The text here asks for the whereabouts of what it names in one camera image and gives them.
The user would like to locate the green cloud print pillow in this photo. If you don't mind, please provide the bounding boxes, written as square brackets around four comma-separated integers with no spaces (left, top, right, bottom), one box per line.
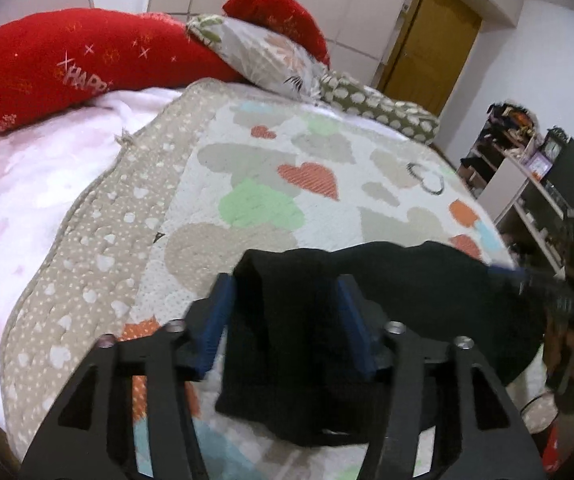
[319,71,440,146]

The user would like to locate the pink fleece blanket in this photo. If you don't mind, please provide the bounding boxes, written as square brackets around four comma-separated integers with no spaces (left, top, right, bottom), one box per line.
[0,87,188,431]

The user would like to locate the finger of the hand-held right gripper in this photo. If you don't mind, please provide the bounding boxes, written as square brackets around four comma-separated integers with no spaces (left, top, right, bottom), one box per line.
[487,264,555,302]

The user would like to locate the black hair tie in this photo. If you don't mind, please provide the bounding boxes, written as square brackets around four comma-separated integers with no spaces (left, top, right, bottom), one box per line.
[407,161,444,196]

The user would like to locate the heart print quilt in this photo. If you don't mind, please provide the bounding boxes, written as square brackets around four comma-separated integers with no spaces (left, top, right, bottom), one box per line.
[0,79,532,480]

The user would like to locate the wooden door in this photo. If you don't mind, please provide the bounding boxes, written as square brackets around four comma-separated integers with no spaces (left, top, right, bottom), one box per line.
[376,0,482,117]

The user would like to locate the black pants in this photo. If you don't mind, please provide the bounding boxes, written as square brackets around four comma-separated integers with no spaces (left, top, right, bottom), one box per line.
[215,241,548,448]

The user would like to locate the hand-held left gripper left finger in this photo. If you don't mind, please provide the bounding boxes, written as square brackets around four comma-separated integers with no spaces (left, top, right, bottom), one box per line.
[17,272,238,480]

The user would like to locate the red printed blanket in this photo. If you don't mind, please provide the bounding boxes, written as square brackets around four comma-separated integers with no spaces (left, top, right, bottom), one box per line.
[0,7,244,147]

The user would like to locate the red object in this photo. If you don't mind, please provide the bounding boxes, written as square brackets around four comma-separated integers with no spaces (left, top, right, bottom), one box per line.
[541,422,564,473]

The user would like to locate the red pillow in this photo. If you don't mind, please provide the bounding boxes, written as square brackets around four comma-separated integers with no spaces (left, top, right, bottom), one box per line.
[222,0,331,67]

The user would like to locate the floral leaf pillow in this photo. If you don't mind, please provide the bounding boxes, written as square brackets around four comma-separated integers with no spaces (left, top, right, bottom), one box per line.
[186,14,331,99]

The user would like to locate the white shelf unit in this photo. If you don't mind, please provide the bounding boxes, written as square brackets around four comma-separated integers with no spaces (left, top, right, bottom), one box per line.
[459,102,574,281]

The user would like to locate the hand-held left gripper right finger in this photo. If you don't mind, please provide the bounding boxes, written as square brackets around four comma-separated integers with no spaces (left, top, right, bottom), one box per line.
[336,275,548,480]

